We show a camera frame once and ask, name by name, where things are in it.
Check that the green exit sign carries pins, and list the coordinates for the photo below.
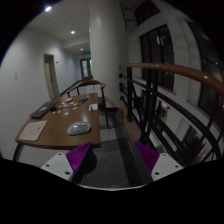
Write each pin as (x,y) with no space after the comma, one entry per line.
(87,53)

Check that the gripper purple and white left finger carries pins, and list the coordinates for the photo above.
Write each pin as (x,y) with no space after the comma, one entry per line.
(66,165)

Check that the white small box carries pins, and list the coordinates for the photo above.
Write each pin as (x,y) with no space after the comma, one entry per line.
(93,107)

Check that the brown wooden table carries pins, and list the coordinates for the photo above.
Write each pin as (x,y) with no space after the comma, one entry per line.
(54,134)

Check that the glass double door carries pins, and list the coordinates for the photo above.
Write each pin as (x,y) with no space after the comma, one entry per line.
(86,68)

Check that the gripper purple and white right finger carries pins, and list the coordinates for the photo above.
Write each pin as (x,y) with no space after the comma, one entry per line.
(152,165)

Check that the wooden chair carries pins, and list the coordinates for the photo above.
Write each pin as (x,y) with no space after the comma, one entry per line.
(85,93)

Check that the white door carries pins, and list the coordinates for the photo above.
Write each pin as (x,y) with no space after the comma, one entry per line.
(50,76)

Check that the black railing with wooden handrail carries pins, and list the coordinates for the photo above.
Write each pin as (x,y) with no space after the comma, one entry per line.
(146,105)

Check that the beige mouse pad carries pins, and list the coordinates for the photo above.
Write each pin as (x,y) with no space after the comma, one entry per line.
(32,131)

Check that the dark laptop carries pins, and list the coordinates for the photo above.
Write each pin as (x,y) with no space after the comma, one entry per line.
(42,110)

